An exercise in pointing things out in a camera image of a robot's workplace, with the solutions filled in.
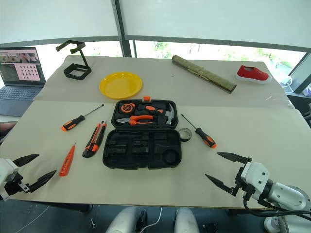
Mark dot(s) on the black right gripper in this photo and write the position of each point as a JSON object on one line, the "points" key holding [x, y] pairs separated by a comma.
{"points": [[238, 183]]}

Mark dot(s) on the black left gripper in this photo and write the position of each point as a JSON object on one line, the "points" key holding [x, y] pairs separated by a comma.
{"points": [[14, 185]]}

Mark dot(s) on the orange voltage tester pen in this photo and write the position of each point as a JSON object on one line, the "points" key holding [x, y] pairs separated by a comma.
{"points": [[66, 161]]}

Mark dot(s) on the black orange screwdriver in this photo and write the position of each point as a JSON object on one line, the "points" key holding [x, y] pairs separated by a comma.
{"points": [[205, 138], [74, 122]]}

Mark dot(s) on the black electrical tape roll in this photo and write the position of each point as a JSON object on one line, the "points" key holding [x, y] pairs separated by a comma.
{"points": [[181, 136]]}

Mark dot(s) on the orange black utility knife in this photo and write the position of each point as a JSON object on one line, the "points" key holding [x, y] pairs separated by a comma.
{"points": [[94, 139]]}

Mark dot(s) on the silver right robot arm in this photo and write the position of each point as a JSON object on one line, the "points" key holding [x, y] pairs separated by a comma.
{"points": [[289, 194]]}

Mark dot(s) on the black tool case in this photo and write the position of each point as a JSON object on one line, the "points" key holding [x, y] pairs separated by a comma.
{"points": [[142, 150]]}

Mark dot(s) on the silver rounded robot part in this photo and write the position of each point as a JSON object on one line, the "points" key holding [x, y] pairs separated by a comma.
{"points": [[187, 221], [126, 221], [274, 225]]}

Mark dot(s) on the dark grey laptop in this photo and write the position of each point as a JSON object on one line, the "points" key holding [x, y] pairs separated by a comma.
{"points": [[19, 80]]}

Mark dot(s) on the orange black claw hammer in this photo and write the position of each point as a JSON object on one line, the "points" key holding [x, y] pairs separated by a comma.
{"points": [[151, 109]]}

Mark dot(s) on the rolled bamboo mat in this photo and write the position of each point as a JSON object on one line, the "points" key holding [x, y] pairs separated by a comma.
{"points": [[204, 74]]}

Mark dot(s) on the red canvas shoe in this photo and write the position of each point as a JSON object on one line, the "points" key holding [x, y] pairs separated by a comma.
{"points": [[252, 74]]}

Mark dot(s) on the orange black tape measure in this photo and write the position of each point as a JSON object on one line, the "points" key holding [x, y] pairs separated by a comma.
{"points": [[127, 108]]}

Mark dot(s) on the black metal stand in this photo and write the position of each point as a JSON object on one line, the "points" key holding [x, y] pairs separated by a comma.
{"points": [[83, 59]]}

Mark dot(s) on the yellow plastic plate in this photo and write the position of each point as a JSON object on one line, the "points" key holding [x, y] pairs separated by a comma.
{"points": [[120, 85]]}

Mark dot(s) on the white roller blind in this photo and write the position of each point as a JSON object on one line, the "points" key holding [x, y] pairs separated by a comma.
{"points": [[56, 17], [213, 17]]}

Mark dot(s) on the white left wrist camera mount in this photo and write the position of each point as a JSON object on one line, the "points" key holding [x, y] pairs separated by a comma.
{"points": [[7, 170]]}

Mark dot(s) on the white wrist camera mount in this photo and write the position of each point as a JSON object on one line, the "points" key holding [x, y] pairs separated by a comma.
{"points": [[7, 170], [255, 174]]}

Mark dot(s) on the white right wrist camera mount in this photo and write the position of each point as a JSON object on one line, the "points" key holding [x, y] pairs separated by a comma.
{"points": [[255, 174]]}

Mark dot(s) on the dark window frame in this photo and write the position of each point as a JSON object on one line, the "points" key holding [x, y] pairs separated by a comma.
{"points": [[126, 46]]}

